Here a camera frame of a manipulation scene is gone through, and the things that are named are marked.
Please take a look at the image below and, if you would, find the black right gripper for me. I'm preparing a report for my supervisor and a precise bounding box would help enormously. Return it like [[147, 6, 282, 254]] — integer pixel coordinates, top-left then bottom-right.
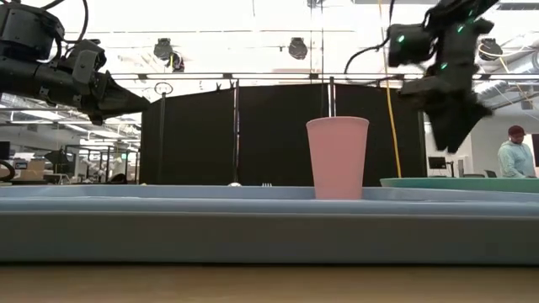
[[402, 19, 496, 153]]

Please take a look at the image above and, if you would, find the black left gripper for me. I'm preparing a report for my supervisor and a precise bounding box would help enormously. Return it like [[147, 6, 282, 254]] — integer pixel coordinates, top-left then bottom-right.
[[0, 58, 151, 126]]

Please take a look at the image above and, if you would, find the blue plastic tray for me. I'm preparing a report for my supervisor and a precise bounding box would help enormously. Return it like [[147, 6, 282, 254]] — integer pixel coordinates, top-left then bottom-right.
[[0, 184, 539, 265]]

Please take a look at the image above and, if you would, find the round sign on pole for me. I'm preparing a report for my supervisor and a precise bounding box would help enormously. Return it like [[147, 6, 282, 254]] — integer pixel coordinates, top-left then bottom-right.
[[153, 81, 174, 184]]

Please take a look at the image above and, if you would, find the person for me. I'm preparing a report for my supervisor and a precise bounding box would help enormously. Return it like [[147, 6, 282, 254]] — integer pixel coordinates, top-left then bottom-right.
[[497, 125, 538, 179]]

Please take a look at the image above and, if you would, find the black ceiling spotlight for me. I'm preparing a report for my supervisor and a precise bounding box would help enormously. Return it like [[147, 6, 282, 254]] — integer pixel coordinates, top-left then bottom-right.
[[288, 36, 309, 61], [153, 37, 174, 61], [479, 37, 504, 62]]

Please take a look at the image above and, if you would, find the brown cardboard box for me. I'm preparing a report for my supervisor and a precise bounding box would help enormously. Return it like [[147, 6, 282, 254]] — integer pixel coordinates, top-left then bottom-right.
[[12, 158, 45, 182]]

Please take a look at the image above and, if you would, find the pink plastic cup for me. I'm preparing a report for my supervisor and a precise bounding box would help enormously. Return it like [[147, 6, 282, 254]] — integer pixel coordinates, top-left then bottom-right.
[[306, 116, 371, 200]]

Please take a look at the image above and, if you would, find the black partition screen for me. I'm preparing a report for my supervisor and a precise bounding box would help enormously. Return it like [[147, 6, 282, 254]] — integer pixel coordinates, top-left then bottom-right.
[[139, 83, 427, 187]]

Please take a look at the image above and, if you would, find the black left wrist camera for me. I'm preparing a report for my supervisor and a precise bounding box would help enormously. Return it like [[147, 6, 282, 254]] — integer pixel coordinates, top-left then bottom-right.
[[61, 39, 107, 83]]

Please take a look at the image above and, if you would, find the yellow hanging cable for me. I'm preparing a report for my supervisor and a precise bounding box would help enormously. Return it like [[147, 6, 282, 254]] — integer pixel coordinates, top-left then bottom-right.
[[377, 0, 403, 178]]

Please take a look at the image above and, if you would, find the grey horizontal rail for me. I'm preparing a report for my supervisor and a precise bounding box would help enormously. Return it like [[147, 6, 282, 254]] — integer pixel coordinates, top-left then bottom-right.
[[111, 72, 539, 81]]

